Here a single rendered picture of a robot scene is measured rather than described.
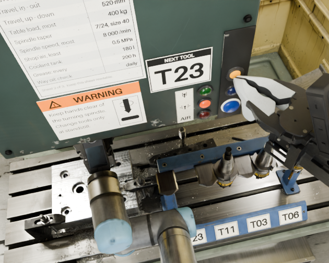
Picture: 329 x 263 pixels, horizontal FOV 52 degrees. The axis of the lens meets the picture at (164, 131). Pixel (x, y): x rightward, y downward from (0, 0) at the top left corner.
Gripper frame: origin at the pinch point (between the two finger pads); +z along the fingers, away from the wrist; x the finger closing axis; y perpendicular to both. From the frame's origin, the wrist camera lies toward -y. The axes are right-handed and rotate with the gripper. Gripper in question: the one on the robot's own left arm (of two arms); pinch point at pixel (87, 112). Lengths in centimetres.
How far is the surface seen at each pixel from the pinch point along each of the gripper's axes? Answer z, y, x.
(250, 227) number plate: -29, 44, 39
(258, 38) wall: 74, 63, 93
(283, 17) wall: 74, 52, 105
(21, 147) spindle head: -20.9, -20.3, -9.5
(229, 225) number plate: -26, 42, 32
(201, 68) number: -23.4, -30.9, 22.1
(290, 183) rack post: -18, 44, 59
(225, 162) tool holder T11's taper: -20.2, 8.9, 30.6
